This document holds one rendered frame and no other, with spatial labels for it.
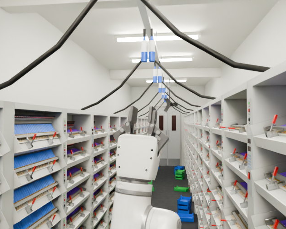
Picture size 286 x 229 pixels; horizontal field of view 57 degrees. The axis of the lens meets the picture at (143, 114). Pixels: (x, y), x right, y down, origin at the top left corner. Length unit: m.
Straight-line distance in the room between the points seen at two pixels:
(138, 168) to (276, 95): 0.86
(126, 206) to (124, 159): 0.10
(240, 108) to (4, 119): 1.49
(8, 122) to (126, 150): 1.01
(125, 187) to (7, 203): 1.07
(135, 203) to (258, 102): 0.85
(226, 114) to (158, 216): 1.46
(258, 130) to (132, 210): 0.83
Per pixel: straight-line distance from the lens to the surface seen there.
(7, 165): 1.55
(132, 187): 0.59
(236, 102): 1.99
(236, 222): 1.92
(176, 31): 1.19
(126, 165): 0.61
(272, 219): 1.35
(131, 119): 0.63
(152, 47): 2.61
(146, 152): 0.60
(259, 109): 1.29
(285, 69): 0.96
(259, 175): 1.31
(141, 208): 0.60
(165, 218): 0.58
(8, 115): 1.53
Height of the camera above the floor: 1.62
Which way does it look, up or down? 1 degrees up
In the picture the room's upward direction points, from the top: straight up
